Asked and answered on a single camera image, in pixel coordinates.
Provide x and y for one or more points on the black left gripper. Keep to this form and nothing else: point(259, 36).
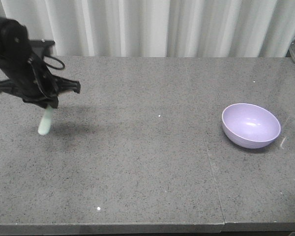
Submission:
point(33, 82)

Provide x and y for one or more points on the pale green plastic spoon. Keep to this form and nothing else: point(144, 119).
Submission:
point(46, 121)

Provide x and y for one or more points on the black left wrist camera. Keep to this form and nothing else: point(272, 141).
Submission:
point(43, 48)

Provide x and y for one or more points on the white pleated curtain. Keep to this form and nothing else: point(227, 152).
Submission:
point(159, 28)

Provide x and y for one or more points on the purple plastic bowl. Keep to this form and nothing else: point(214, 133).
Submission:
point(250, 126)

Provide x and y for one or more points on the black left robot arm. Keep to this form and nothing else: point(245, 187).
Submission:
point(14, 42)

